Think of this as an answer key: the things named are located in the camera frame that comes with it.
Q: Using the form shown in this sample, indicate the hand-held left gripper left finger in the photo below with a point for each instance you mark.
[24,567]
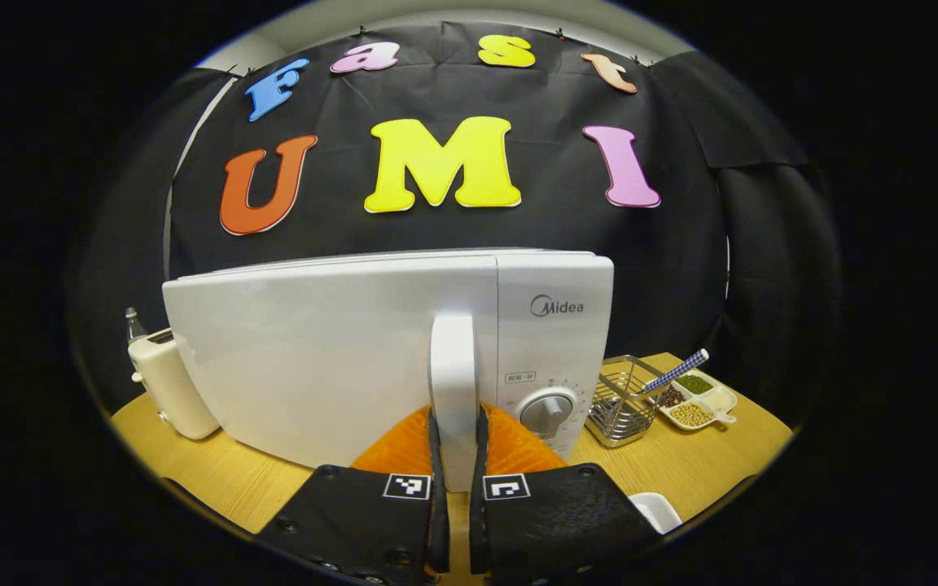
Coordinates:
[355,521]

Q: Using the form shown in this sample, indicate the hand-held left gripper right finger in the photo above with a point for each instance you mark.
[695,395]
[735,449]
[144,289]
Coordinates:
[558,521]

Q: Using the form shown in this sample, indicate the white square plate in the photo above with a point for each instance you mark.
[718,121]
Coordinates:
[656,509]

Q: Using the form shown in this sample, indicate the white microwave oven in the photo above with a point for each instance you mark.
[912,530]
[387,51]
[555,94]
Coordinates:
[314,350]

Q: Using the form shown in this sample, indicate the white divided dish with beans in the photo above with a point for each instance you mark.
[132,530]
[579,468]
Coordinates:
[693,415]

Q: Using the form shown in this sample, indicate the blue checkered stick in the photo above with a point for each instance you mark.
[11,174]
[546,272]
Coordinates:
[677,373]

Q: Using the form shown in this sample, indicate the white toaster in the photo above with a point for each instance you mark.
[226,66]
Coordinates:
[168,382]

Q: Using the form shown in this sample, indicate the green drink bottle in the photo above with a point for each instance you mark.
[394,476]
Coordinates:
[133,325]

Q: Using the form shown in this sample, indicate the black backdrop cloth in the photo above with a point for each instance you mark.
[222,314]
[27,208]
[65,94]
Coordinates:
[558,220]

